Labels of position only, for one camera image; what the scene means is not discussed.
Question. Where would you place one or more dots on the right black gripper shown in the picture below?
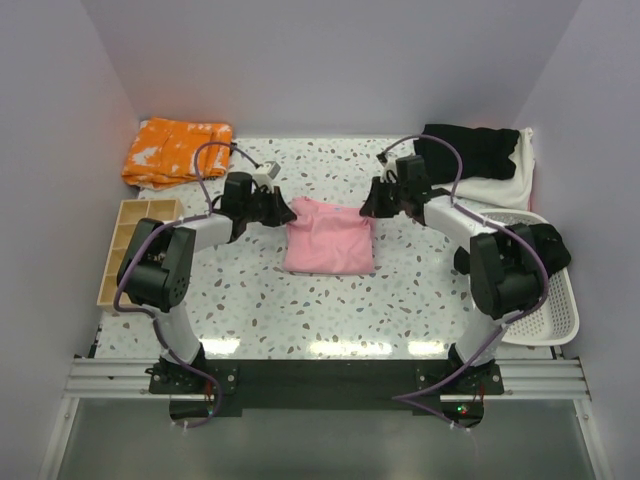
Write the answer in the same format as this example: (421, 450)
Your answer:
(373, 207)

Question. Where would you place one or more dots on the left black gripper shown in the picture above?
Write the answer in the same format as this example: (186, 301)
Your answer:
(280, 212)

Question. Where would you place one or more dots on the pink t-shirt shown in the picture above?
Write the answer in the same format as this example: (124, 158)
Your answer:
(329, 239)

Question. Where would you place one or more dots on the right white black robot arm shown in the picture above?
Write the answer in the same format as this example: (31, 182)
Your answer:
(507, 278)

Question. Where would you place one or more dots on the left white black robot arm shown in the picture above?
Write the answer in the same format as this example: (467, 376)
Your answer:
(154, 275)

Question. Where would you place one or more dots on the black folded t-shirt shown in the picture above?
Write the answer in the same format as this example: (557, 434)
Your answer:
(485, 152)

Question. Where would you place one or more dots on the orange white folded t-shirt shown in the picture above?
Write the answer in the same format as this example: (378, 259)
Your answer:
(165, 153)

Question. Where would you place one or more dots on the wooden compartment tray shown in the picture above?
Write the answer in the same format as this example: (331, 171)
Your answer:
(130, 212)

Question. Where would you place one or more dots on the black t-shirt in basket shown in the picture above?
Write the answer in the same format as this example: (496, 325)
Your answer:
(548, 242)

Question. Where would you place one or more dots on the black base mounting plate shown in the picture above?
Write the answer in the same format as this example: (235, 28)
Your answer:
(233, 387)

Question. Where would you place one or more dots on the white plastic laundry basket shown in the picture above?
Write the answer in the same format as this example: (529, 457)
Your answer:
(555, 323)

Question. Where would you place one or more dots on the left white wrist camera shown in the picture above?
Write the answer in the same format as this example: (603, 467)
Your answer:
(266, 173)

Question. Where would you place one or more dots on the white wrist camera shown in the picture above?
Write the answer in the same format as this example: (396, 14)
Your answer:
(389, 168)
(266, 173)

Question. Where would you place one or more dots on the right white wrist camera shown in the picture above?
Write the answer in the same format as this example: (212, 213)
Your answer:
(389, 168)

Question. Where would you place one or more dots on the aluminium rail frame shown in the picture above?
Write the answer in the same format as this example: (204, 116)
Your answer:
(126, 349)

